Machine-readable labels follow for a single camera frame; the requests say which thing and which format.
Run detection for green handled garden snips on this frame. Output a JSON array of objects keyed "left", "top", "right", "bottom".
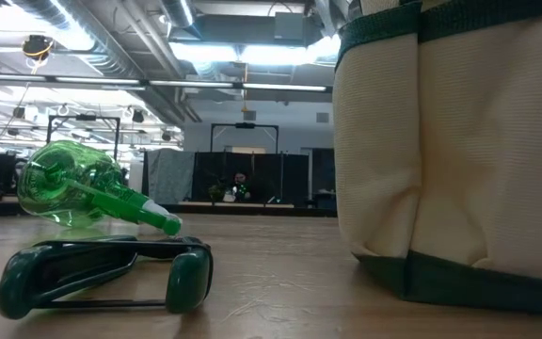
[{"left": 0, "top": 234, "right": 215, "bottom": 321}]

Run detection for tan green gardening bag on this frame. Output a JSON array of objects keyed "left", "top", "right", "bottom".
[{"left": 331, "top": 0, "right": 542, "bottom": 317}]

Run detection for black partition screen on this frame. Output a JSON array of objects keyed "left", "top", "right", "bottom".
[{"left": 191, "top": 150, "right": 337, "bottom": 204}]

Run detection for person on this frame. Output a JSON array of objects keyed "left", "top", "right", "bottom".
[{"left": 231, "top": 171, "right": 253, "bottom": 202}]

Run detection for small green potted plant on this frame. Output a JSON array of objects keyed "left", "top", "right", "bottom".
[{"left": 207, "top": 183, "right": 228, "bottom": 203}]

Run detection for gray hanging cloth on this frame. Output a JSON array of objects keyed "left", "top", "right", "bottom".
[{"left": 142, "top": 148, "right": 196, "bottom": 206}]

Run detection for long ceiling light strip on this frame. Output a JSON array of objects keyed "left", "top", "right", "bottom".
[{"left": 0, "top": 73, "right": 333, "bottom": 98}]

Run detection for green plastic spray bottle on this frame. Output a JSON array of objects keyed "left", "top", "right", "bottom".
[{"left": 16, "top": 139, "right": 183, "bottom": 236}]

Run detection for black gantry frame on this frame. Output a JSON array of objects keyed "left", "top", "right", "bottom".
[
  {"left": 210, "top": 121, "right": 280, "bottom": 154},
  {"left": 46, "top": 114, "right": 121, "bottom": 159}
]

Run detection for silver ventilation duct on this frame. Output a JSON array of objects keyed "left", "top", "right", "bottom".
[{"left": 160, "top": 0, "right": 197, "bottom": 28}]

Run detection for yellow ceiling cable reel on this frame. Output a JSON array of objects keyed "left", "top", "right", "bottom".
[{"left": 21, "top": 35, "right": 56, "bottom": 63}]

